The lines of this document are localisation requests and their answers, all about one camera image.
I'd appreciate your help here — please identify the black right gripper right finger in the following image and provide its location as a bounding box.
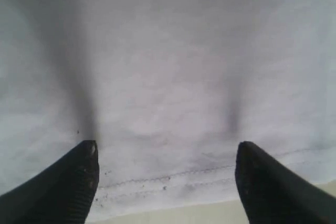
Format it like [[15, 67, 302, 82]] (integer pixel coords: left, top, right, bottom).
[[235, 141, 335, 223]]

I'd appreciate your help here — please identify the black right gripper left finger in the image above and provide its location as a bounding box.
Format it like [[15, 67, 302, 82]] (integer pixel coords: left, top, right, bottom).
[[1, 140, 99, 223]]

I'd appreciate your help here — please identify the white t-shirt red Chinese patch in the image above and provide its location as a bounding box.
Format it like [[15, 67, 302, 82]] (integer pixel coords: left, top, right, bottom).
[[1, 0, 335, 221]]

